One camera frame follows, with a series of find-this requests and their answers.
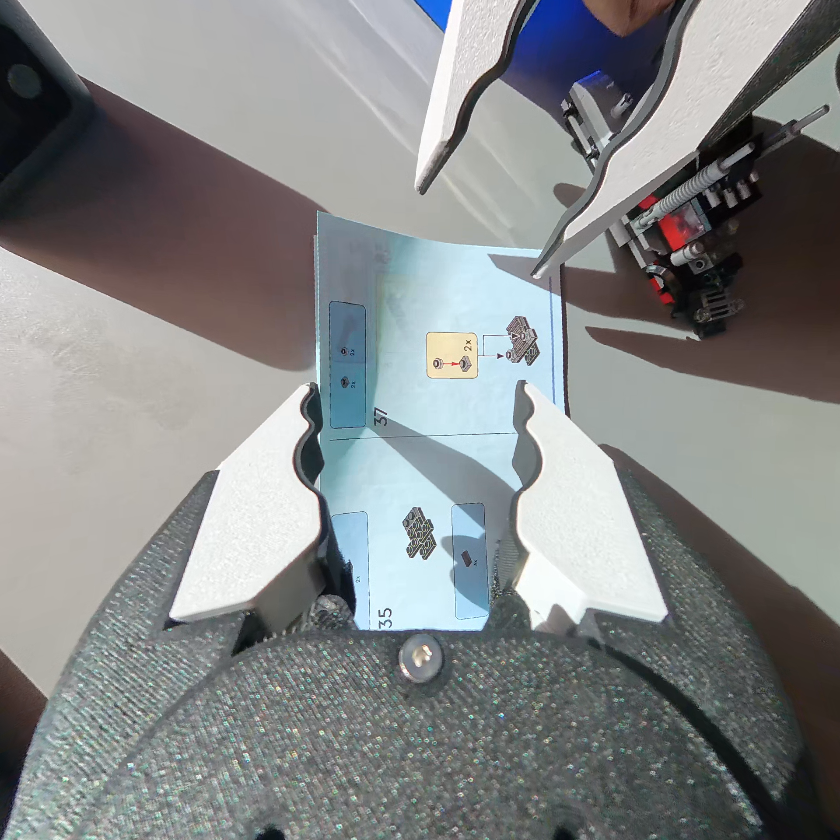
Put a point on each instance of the toy brick truck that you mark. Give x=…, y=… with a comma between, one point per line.
x=682, y=216

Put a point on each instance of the person's right hand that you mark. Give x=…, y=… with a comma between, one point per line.
x=630, y=16

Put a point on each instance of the black rectangular device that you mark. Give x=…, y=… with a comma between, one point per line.
x=33, y=118

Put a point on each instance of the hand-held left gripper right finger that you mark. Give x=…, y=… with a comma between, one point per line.
x=577, y=525

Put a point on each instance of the blue plastic bin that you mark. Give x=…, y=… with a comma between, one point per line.
x=558, y=39

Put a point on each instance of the light blue instruction booklet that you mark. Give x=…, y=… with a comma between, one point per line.
x=426, y=407

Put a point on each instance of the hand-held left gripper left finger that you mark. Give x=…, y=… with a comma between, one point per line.
x=262, y=525

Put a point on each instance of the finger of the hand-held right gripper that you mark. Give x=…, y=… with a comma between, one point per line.
x=472, y=79
x=689, y=118

